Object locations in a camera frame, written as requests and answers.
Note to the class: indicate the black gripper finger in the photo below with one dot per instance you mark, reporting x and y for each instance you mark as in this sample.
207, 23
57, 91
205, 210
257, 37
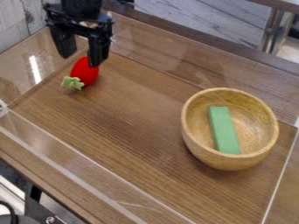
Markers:
99, 43
64, 41

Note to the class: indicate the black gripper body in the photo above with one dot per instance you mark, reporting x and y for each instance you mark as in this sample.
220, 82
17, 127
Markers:
77, 17

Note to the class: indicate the red plush strawberry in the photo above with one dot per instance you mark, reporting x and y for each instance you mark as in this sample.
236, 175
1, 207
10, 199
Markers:
81, 76

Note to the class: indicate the clear acrylic front barrier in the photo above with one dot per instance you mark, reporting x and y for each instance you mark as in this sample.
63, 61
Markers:
87, 188

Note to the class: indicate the wooden bowl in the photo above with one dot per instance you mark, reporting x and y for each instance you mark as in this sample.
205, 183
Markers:
255, 125

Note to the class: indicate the metal stand in background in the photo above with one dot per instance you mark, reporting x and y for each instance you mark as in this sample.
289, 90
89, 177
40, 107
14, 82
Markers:
283, 11

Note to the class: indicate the green rectangular block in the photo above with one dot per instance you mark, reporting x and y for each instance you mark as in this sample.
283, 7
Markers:
223, 130

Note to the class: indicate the black table leg mount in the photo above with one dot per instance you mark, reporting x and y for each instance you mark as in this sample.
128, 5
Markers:
34, 210

